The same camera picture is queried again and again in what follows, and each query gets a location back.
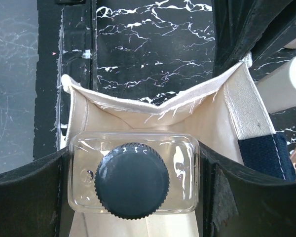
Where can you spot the small clear square bottle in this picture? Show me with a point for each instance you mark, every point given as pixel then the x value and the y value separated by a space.
pixel 132 175

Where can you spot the cream round cap bottle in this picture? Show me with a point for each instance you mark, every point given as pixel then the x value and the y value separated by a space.
pixel 283 84

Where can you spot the cream canvas tote bag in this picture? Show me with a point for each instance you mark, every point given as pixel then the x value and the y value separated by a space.
pixel 218 112

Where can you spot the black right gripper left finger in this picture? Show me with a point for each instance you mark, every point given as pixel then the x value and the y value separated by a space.
pixel 34 199

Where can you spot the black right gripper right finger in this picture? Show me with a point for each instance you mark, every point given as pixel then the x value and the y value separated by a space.
pixel 236 201

